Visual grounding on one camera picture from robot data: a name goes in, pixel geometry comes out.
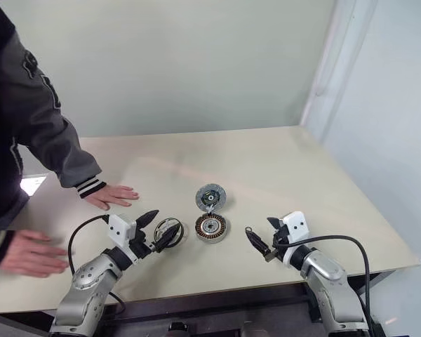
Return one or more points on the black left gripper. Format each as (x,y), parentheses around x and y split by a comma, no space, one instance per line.
(141,245)

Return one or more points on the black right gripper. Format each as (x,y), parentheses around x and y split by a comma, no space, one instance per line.
(282,242)

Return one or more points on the copper wound stator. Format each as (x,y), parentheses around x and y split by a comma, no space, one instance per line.
(212,234)

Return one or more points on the grey round rotor disc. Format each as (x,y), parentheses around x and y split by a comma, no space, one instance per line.
(211,197)

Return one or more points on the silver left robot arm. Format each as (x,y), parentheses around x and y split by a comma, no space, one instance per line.
(87,281)

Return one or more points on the person's left hand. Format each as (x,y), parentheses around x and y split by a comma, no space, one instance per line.
(112,196)

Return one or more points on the person's right hand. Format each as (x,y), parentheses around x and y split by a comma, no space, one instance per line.
(31,252)

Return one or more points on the white metal ledge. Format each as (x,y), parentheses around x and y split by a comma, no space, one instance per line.
(35,183)

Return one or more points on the person's left grey jacket sleeve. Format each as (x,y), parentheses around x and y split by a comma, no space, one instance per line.
(56,140)

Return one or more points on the person's black jacket torso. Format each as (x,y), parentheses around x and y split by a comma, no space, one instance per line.
(0,175)

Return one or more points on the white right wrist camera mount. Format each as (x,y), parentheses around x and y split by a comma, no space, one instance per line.
(296,226)

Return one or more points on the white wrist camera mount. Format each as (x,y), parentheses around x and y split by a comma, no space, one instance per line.
(120,230)
(296,226)

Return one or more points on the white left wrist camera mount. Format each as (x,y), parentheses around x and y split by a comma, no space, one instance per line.
(120,230)

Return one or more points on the black table frame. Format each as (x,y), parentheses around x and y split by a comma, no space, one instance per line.
(214,305)

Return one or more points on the white wall corner post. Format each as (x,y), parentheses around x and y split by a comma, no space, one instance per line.
(331,70)

